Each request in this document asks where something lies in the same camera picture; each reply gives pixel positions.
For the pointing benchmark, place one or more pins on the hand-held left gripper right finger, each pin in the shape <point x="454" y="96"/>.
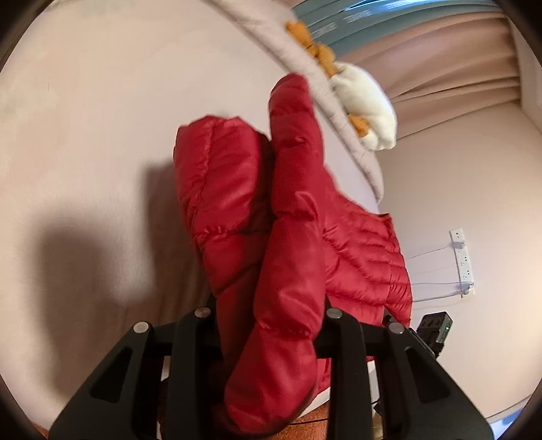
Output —
<point x="338" y="338"/>

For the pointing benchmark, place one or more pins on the red down jacket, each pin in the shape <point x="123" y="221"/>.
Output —
<point x="288" y="254"/>

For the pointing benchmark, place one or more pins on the white plush goose toy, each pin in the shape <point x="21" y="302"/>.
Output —
<point x="368" y="105"/>

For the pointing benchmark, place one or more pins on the bed with pink sheet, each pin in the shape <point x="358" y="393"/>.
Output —
<point x="106" y="127"/>

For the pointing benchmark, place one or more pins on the blue printed curtain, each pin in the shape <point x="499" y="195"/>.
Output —
<point x="381" y="21"/>

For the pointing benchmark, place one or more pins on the white power strip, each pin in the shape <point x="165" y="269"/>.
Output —
<point x="461" y="258"/>

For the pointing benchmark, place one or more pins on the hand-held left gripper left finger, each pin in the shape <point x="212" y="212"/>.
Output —
<point x="199" y="338"/>

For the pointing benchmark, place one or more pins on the beige curtain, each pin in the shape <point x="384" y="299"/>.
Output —
<point x="444" y="72"/>

